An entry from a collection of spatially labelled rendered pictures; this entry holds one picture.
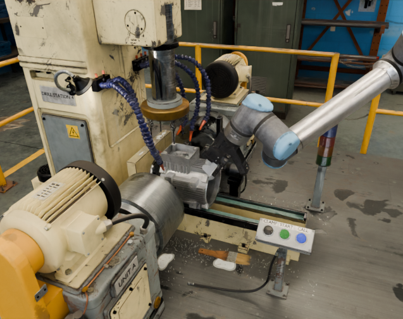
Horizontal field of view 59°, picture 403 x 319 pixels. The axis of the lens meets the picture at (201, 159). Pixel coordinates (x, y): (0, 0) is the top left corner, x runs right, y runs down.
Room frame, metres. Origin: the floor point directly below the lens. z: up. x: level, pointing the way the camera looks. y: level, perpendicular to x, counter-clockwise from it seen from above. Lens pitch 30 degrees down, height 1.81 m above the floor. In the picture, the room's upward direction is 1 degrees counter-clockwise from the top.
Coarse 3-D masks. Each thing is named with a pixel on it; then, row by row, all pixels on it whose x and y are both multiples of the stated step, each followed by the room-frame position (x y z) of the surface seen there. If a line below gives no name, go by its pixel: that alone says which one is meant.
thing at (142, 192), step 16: (144, 176) 1.02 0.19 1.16; (128, 192) 0.92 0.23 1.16; (144, 192) 0.93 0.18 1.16; (160, 192) 0.95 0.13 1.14; (176, 192) 0.99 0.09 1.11; (128, 208) 0.86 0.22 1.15; (144, 208) 0.87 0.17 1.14; (160, 208) 0.90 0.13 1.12; (176, 208) 0.95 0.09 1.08; (160, 224) 0.85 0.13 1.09; (176, 224) 0.93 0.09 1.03; (160, 240) 0.84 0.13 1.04
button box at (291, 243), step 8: (264, 224) 0.87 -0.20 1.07; (272, 224) 0.86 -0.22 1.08; (280, 224) 0.85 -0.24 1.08; (288, 224) 0.85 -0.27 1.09; (256, 232) 0.85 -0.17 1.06; (296, 232) 0.83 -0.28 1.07; (304, 232) 0.82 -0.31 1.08; (312, 232) 0.82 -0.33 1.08; (256, 240) 0.84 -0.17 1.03; (264, 240) 0.83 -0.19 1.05; (272, 240) 0.82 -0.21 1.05; (280, 240) 0.82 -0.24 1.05; (288, 240) 0.81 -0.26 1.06; (296, 240) 0.81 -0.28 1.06; (312, 240) 0.80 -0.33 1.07; (288, 248) 0.81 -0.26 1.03; (296, 248) 0.79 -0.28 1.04; (304, 248) 0.78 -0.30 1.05
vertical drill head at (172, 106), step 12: (168, 12) 1.23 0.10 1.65; (168, 24) 1.22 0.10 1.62; (168, 36) 1.22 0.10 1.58; (156, 60) 1.21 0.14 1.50; (168, 60) 1.22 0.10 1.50; (156, 72) 1.21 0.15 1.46; (168, 72) 1.22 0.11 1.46; (156, 84) 1.21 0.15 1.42; (168, 84) 1.21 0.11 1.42; (156, 96) 1.22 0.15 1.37; (168, 96) 1.21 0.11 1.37; (180, 96) 1.26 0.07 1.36; (144, 108) 1.20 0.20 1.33; (156, 108) 1.19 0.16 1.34; (168, 108) 1.19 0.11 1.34; (180, 108) 1.20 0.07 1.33; (156, 120) 1.17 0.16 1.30; (168, 120) 1.17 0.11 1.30; (180, 120) 1.26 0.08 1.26
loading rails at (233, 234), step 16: (192, 208) 1.14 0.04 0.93; (208, 208) 1.15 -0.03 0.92; (224, 208) 1.19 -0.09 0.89; (240, 208) 1.17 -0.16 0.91; (256, 208) 1.15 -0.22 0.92; (272, 208) 1.15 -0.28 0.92; (288, 208) 1.13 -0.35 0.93; (192, 224) 1.14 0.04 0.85; (208, 224) 1.11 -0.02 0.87; (224, 224) 1.09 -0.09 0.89; (240, 224) 1.06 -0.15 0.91; (256, 224) 1.04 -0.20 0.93; (304, 224) 1.07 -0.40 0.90; (208, 240) 1.08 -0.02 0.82; (224, 240) 1.09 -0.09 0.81; (240, 240) 1.06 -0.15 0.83; (288, 256) 0.98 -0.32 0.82
